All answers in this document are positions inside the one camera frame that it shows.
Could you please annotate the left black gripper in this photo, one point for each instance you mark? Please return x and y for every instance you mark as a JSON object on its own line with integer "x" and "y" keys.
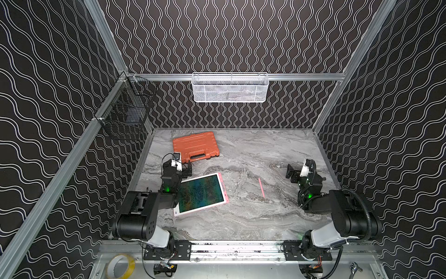
{"x": 183, "y": 168}

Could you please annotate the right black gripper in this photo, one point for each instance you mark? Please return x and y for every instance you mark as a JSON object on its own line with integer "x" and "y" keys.
{"x": 295, "y": 173}

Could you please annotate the pink LCD writing tablet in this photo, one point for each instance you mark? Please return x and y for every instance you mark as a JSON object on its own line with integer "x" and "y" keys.
{"x": 200, "y": 193}

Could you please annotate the pink stylus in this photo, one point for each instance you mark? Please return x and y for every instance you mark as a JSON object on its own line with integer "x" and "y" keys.
{"x": 261, "y": 187}

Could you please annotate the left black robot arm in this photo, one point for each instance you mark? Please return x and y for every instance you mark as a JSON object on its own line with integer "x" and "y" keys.
{"x": 137, "y": 218}

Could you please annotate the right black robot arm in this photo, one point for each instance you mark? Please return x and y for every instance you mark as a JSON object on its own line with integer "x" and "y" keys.
{"x": 353, "y": 219}

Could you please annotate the orange plastic tool case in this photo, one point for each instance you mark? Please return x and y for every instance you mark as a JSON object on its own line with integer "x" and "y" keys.
{"x": 196, "y": 147}

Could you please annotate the metal hook clip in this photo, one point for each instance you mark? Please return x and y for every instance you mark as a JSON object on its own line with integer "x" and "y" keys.
{"x": 354, "y": 269}

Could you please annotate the yellow tape roll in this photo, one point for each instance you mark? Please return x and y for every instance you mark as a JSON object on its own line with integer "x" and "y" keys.
{"x": 122, "y": 266}

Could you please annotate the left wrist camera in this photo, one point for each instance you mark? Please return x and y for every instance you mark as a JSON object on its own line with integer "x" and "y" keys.
{"x": 177, "y": 158}

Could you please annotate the black wire mesh basket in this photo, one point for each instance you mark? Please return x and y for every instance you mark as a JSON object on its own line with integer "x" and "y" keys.
{"x": 127, "y": 117}

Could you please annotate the white wire mesh basket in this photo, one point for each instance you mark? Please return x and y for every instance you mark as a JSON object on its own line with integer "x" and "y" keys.
{"x": 230, "y": 87}

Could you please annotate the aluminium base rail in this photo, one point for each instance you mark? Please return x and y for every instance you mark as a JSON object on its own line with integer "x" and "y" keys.
{"x": 207, "y": 251}

